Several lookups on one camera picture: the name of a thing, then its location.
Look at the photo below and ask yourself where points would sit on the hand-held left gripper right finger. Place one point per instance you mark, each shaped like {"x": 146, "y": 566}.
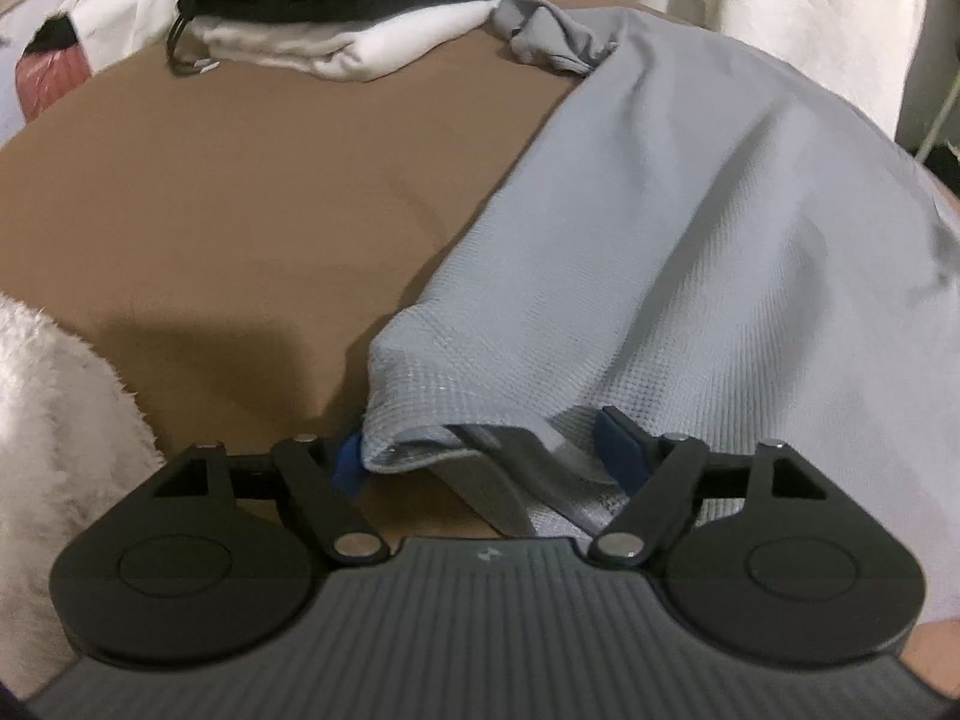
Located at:
{"x": 616, "y": 450}

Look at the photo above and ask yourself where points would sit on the grey waffle-knit garment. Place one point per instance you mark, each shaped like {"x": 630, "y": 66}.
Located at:
{"x": 675, "y": 255}

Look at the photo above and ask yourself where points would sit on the white folded garment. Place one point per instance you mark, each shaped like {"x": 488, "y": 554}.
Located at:
{"x": 352, "y": 45}

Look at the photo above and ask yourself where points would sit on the white fluffy blanket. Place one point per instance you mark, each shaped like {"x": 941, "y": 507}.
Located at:
{"x": 52, "y": 465}

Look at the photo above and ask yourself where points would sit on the white metal stand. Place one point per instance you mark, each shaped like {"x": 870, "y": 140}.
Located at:
{"x": 941, "y": 109}

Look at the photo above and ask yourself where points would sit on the white printed cloth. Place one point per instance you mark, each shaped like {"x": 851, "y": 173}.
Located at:
{"x": 97, "y": 22}

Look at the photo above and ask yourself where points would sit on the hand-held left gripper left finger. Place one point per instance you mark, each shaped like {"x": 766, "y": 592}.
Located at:
{"x": 346, "y": 469}

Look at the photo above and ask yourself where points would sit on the white quilt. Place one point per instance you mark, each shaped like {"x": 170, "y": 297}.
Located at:
{"x": 787, "y": 22}

